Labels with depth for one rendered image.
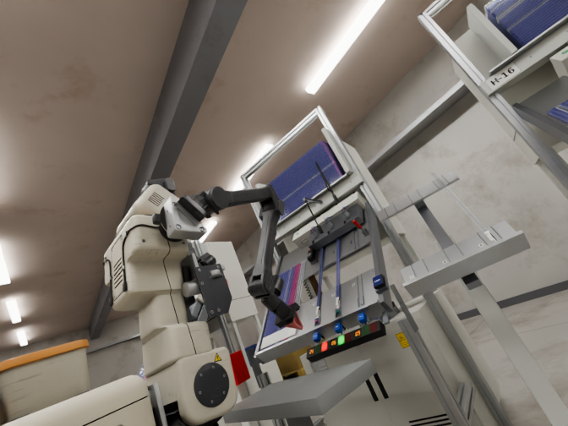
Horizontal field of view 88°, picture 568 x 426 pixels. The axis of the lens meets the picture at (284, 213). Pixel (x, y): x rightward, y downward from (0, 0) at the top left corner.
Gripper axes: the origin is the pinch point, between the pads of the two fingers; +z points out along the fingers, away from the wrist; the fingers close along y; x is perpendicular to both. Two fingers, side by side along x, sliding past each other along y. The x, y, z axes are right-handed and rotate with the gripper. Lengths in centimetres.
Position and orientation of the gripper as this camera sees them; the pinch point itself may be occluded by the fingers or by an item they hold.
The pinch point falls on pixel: (301, 326)
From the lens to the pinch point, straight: 124.0
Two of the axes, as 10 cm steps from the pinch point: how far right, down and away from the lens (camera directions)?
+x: -1.8, 5.2, -8.4
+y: -7.2, 5.1, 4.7
